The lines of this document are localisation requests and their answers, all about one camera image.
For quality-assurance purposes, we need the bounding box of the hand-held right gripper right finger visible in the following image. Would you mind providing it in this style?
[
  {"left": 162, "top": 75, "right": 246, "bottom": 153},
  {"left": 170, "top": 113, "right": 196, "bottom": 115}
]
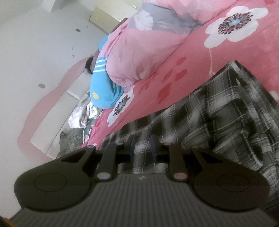
[{"left": 150, "top": 135, "right": 221, "bottom": 181}]

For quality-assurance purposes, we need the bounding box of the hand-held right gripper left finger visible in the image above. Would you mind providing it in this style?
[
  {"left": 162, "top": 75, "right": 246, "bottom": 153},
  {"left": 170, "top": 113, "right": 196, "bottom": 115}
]
[{"left": 61, "top": 134, "right": 135, "bottom": 181}]

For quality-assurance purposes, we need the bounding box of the black white plaid shirt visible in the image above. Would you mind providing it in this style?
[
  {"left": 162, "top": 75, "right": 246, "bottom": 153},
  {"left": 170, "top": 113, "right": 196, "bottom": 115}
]
[{"left": 101, "top": 61, "right": 279, "bottom": 211}]

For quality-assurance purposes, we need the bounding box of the blue checked cloth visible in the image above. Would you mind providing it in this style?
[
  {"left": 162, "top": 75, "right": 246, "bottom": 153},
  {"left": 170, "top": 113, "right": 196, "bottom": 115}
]
[{"left": 83, "top": 124, "right": 95, "bottom": 143}]

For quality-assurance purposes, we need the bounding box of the grey green floral pillow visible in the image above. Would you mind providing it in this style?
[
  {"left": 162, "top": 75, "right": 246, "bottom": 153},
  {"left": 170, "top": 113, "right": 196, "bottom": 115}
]
[{"left": 56, "top": 128, "right": 88, "bottom": 158}]

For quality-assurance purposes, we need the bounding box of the white fluffy blanket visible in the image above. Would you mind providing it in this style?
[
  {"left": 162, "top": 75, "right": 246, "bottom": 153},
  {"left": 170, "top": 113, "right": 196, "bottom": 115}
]
[{"left": 68, "top": 99, "right": 99, "bottom": 130}]

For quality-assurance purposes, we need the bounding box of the blue pillow with yellow dot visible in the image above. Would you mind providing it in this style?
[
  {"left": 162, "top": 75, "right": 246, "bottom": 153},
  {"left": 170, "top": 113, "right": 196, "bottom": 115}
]
[{"left": 90, "top": 35, "right": 126, "bottom": 109}]

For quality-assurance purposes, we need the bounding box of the pink white headboard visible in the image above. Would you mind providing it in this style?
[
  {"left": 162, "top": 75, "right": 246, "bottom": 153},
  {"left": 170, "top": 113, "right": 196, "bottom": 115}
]
[{"left": 17, "top": 56, "right": 99, "bottom": 162}]

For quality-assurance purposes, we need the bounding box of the pink grey floral duvet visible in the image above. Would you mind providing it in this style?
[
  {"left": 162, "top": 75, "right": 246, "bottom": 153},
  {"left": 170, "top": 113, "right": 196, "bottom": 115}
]
[{"left": 107, "top": 0, "right": 219, "bottom": 87}]

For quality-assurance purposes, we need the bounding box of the pink floral bedsheet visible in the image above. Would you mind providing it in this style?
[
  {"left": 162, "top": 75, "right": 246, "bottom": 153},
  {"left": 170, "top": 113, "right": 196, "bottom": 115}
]
[{"left": 80, "top": 0, "right": 279, "bottom": 149}]

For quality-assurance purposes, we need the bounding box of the cream wardrobe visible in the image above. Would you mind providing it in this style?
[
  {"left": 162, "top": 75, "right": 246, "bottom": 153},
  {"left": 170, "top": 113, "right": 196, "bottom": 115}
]
[{"left": 50, "top": 0, "right": 137, "bottom": 35}]

